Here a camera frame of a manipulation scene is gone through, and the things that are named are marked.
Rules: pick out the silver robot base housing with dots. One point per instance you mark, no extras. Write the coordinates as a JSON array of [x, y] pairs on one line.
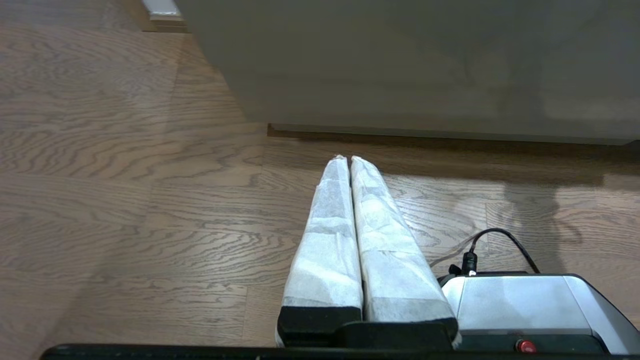
[[525, 305]]

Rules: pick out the glossy white wide drawer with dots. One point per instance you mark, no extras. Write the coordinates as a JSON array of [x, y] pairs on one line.
[[400, 65]]

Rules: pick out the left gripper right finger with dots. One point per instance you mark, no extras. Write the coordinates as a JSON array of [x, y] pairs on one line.
[[395, 270]]

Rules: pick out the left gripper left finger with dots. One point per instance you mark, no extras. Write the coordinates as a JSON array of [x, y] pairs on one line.
[[327, 260]]

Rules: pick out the red round button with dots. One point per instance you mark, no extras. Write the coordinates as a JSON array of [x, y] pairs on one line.
[[525, 346]]

